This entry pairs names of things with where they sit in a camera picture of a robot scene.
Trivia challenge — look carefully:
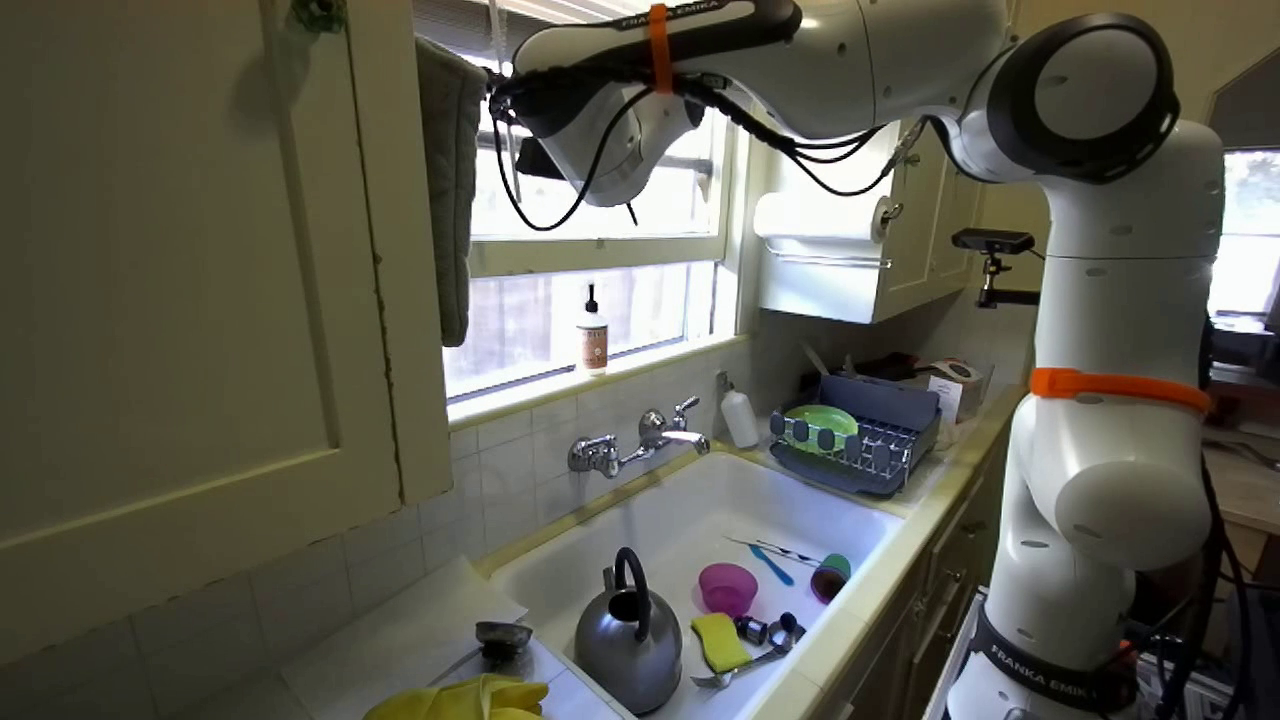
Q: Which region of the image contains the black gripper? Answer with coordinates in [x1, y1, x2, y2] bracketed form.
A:
[489, 64, 571, 136]

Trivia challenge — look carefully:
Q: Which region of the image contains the white framed sash window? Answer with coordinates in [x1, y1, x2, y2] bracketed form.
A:
[437, 0, 753, 419]

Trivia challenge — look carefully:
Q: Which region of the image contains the brown label soap bottle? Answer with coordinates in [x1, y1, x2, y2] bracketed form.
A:
[576, 279, 614, 377]

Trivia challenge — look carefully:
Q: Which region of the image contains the white pump soap dispenser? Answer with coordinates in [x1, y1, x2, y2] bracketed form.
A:
[714, 367, 765, 451]

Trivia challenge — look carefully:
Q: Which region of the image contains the white sink basin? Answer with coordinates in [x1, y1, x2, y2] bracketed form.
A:
[485, 443, 912, 720]

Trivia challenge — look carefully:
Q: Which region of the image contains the grey dish rack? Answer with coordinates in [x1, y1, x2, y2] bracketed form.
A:
[767, 371, 944, 499]

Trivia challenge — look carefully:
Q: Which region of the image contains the white carton box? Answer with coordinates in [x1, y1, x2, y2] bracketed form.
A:
[916, 356, 991, 427]

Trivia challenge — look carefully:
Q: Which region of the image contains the blue plastic utensil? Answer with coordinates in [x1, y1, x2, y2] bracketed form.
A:
[746, 537, 799, 591]

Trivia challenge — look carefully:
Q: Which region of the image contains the pink plastic cup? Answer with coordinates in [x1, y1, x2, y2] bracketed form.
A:
[695, 559, 762, 620]

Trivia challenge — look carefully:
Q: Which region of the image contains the grey metal kettle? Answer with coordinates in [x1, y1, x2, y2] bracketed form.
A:
[571, 545, 690, 715]

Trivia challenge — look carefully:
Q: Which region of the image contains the green cup purple inside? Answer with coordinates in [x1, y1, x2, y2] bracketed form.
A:
[814, 547, 855, 605]

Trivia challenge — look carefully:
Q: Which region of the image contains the yellow sponge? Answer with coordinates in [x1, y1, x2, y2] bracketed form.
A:
[690, 608, 755, 677]

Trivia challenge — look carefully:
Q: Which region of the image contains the yellow cloth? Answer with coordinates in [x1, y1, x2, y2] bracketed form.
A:
[359, 672, 552, 720]

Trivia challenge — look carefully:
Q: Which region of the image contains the metal ladle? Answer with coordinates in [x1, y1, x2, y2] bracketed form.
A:
[694, 644, 794, 690]

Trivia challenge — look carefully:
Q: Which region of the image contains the cream base cabinet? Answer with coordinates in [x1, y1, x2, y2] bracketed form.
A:
[814, 434, 1019, 720]

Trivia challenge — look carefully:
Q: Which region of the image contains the bright side window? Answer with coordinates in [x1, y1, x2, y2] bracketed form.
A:
[1204, 146, 1280, 324]

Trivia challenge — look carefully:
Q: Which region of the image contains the orange velcro strap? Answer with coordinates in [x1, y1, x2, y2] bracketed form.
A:
[1029, 365, 1218, 416]
[643, 5, 681, 96]

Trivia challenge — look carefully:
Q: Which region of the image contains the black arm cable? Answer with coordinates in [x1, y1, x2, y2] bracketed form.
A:
[489, 73, 935, 234]

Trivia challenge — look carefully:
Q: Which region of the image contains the chrome wall faucet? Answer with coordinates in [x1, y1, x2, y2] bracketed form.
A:
[568, 390, 714, 479]

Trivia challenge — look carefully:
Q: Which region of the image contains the white corner wall cabinet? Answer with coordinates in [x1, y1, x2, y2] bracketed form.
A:
[753, 117, 991, 330]

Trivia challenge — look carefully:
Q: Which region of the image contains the panelled wall cabinet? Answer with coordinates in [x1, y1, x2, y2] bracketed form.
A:
[0, 0, 457, 672]

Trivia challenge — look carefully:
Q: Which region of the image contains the black camera on stand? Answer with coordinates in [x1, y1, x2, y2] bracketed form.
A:
[954, 222, 1050, 312]

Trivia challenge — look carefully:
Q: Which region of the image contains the black base cable bundle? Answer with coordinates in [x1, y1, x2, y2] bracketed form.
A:
[1131, 463, 1280, 720]

